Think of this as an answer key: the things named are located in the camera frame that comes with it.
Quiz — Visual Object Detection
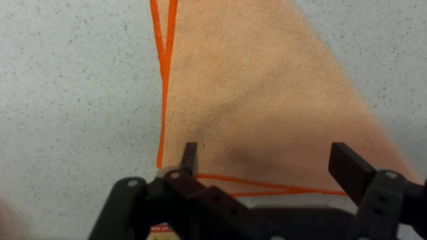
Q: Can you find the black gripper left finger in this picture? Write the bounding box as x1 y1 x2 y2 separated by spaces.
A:
88 143 285 240

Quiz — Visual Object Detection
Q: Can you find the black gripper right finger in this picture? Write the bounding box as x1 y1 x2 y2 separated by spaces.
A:
328 143 427 240

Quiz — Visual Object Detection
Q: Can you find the peach towel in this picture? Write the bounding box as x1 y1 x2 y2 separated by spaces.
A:
149 0 420 197

